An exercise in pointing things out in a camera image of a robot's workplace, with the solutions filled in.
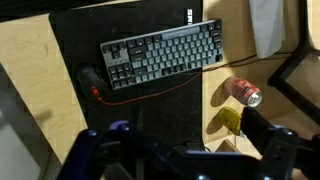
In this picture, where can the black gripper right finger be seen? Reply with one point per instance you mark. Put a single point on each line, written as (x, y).
(281, 146)

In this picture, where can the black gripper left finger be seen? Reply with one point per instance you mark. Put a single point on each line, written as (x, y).
(85, 150)

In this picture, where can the black computer mouse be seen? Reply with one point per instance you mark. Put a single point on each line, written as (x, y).
(90, 81)

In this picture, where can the white cloth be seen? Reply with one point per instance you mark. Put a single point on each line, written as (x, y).
(266, 26)

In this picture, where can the yellow green can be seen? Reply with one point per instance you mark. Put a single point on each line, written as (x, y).
(230, 119)

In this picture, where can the pink soda can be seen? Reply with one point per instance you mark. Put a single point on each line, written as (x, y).
(241, 90)

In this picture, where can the black monitor stand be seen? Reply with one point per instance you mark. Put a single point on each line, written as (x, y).
(293, 76)

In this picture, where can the black desk mat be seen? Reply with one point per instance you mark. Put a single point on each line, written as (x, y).
(160, 110)

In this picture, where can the grey mechanical keyboard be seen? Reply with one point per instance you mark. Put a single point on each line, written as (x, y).
(163, 55)

